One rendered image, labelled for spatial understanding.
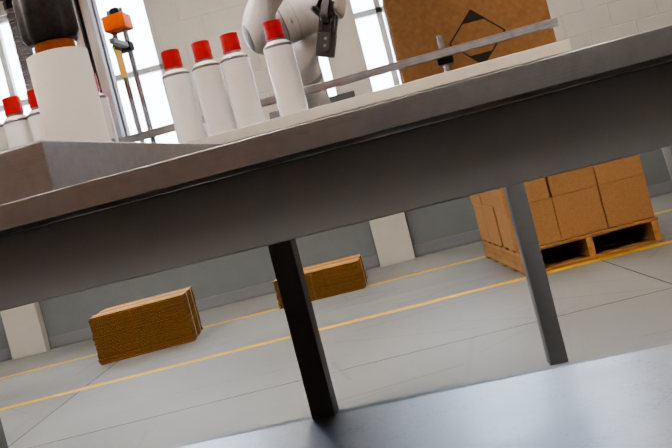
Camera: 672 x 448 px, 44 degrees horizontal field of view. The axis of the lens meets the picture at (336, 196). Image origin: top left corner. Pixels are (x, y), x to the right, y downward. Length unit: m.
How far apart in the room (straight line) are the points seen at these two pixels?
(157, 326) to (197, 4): 2.91
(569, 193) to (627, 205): 0.34
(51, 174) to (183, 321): 4.87
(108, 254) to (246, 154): 0.15
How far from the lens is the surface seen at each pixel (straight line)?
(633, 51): 0.60
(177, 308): 5.59
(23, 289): 0.73
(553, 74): 0.59
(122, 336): 5.68
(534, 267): 2.83
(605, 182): 4.96
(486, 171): 0.63
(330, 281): 5.92
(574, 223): 4.91
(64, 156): 0.77
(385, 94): 1.41
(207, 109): 1.48
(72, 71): 1.26
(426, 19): 1.64
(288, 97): 1.45
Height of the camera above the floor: 0.78
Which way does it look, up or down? 1 degrees down
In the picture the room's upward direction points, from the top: 14 degrees counter-clockwise
